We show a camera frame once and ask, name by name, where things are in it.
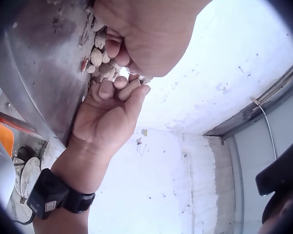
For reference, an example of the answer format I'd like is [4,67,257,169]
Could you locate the person's left hand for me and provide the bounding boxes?
[93,0,212,78]

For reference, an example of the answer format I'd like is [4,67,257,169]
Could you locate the person's right hand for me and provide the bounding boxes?
[71,76,151,153]

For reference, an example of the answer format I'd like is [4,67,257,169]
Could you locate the person's right ring finger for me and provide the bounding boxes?
[87,82,99,99]

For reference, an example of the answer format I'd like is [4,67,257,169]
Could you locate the person's left fingers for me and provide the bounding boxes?
[105,32,133,68]

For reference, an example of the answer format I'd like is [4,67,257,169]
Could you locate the person's right index finger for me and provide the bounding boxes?
[113,76,130,95]

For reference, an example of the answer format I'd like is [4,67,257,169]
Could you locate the person's right thumb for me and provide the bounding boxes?
[125,85,151,115]

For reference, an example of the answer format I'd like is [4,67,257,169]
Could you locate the person's right middle finger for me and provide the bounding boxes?
[98,81,115,100]

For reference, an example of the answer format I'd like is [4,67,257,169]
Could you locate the single peanut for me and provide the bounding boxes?
[118,80,141,101]

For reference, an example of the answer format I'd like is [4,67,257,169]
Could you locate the pile of peanuts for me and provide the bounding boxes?
[80,5,152,103]

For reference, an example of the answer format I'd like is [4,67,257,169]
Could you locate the large steel basin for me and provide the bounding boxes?
[0,0,107,149]

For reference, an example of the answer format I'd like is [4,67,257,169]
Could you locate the orange metal bar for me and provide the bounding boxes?
[0,108,47,140]

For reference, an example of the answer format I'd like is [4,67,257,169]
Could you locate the orange plastic object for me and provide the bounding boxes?
[0,115,14,157]

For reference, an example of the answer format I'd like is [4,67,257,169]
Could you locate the dusty round grey disc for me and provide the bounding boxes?
[13,146,43,198]

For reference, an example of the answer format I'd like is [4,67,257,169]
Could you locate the black wrist band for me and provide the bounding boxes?
[26,168,96,220]

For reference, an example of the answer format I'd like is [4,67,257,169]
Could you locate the pale grey curved object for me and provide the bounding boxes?
[0,127,16,212]

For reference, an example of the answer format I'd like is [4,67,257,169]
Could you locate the thin white cable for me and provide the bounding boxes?
[258,104,277,163]

